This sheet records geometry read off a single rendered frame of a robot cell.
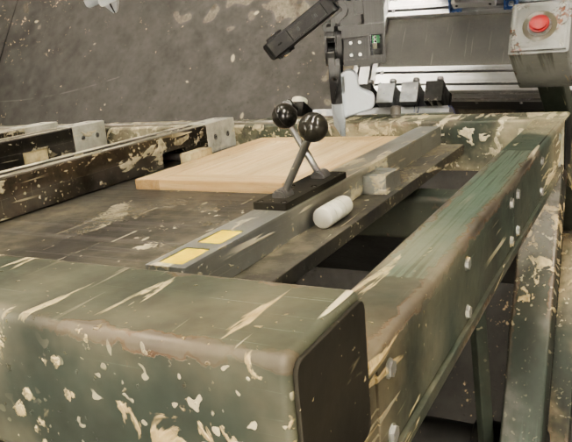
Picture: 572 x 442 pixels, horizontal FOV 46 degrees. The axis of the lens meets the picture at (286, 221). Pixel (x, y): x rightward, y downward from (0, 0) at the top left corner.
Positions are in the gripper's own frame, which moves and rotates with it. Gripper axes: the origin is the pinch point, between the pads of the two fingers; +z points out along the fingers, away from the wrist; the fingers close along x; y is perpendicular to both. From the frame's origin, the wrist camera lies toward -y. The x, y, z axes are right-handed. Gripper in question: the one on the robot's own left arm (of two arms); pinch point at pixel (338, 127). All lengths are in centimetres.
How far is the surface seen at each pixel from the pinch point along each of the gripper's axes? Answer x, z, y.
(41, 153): 64, 10, -79
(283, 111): 1.2, -2.6, -7.7
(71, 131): 74, 6, -75
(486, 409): 29, 63, 24
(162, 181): 21.3, 10.5, -34.0
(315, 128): -13.8, -1.8, -1.9
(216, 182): 17.3, 10.6, -23.0
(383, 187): 8.5, 11.0, 6.1
